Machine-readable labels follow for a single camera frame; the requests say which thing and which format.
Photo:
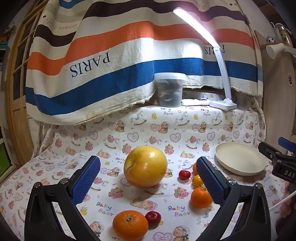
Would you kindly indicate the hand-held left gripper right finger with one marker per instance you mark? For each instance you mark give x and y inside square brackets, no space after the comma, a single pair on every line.
[210,180]

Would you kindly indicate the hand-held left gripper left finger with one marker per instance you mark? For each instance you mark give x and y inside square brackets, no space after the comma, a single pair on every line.
[85,180]

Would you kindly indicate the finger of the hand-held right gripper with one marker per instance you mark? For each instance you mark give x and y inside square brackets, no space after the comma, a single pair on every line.
[288,145]
[269,151]

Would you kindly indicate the kumquat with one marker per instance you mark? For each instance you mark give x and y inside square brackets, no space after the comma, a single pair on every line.
[197,181]

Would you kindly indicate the orange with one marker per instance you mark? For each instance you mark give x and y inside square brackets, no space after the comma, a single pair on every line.
[195,169]
[130,224]

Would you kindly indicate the stemmed tangerine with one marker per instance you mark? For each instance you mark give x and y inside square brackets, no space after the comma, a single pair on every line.
[200,197]

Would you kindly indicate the small red fruit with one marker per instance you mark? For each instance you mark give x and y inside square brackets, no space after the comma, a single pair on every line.
[184,176]
[153,219]

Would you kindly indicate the cream plate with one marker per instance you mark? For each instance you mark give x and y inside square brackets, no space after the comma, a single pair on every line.
[240,160]

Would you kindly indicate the large yellow apple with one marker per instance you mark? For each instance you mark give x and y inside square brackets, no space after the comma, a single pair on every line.
[145,166]

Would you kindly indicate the person's right hand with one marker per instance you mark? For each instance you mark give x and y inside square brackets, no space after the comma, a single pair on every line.
[290,214]

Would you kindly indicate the wooden board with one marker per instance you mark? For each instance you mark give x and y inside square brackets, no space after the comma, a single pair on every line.
[277,97]

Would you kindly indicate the bear sticker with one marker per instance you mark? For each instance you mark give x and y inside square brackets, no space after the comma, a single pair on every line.
[290,79]

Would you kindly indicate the bear printed cloth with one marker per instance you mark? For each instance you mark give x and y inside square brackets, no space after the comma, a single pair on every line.
[161,129]

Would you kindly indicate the white power strip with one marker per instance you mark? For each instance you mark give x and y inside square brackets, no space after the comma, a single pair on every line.
[196,102]

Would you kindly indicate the white desk lamp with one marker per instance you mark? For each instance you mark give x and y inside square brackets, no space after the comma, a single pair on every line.
[224,78]

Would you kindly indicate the wooden door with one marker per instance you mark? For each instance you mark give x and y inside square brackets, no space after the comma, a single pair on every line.
[20,111]

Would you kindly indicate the white spot lamp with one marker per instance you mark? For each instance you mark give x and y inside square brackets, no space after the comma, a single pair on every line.
[275,49]

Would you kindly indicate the lidded plastic container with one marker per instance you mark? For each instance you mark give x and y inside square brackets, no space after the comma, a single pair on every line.
[170,92]

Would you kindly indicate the small panda toy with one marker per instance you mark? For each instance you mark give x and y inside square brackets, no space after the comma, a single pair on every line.
[270,39]

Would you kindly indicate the clear plastic tube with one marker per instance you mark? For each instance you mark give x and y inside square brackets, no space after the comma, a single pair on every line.
[283,32]

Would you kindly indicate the striped blanket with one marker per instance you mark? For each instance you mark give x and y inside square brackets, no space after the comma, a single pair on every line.
[115,69]

